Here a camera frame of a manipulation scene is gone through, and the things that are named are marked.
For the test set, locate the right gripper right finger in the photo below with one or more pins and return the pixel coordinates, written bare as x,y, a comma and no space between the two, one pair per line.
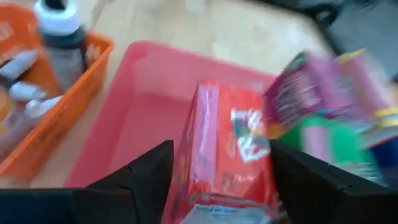
326,199

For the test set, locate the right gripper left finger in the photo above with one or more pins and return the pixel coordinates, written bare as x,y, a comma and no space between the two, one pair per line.
109,202

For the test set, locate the green candy bag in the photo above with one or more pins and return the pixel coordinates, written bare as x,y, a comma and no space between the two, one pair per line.
342,143

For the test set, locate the blue mini cereal box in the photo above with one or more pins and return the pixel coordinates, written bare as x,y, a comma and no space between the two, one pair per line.
387,155

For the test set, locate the orange plastic slotted basket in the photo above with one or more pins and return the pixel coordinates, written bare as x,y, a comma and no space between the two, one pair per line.
62,124

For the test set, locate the red candy bag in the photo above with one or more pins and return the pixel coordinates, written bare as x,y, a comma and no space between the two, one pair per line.
230,161

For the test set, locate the purple Raisin Bran box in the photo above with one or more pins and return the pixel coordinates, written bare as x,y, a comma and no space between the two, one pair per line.
311,90

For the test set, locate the black food colouring bottle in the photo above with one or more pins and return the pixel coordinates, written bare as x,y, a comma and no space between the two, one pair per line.
63,56

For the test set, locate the translucent pink plastic tray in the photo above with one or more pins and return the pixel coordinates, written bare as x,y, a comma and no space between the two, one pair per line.
149,102

